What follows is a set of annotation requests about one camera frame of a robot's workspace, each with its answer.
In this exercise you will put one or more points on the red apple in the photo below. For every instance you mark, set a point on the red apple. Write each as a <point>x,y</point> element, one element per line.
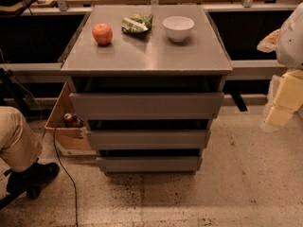
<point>102,34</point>

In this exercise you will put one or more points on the white bowl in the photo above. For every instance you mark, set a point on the white bowl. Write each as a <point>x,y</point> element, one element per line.
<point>178,28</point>

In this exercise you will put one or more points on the grey top drawer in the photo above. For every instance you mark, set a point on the grey top drawer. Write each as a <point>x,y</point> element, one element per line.
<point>146,106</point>

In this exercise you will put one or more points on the grey drawer cabinet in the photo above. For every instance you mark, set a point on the grey drawer cabinet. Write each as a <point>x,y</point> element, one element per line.
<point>147,63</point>

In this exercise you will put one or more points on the person leg beige trousers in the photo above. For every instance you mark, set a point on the person leg beige trousers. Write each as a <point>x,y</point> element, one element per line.
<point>19,145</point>

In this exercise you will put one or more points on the red soda can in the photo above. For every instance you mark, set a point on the red soda can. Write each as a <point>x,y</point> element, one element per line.
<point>70,120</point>

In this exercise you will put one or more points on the black chair base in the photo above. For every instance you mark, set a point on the black chair base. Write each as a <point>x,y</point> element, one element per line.
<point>33,192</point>

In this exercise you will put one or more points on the grey metal frame rail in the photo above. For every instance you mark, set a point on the grey metal frame rail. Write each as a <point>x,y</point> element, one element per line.
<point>51,72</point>

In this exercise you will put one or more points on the black shoe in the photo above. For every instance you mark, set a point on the black shoe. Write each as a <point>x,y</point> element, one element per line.
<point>35,175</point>

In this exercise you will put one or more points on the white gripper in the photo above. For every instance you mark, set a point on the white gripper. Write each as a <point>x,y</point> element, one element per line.
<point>291,43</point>

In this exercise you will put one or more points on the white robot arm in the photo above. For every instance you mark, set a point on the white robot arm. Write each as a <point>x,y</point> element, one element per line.
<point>289,47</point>

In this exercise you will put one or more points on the wooden box on floor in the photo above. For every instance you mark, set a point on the wooden box on floor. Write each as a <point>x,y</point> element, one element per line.
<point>70,138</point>

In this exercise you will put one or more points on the green chip bag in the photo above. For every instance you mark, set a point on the green chip bag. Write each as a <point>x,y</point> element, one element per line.
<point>136,24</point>

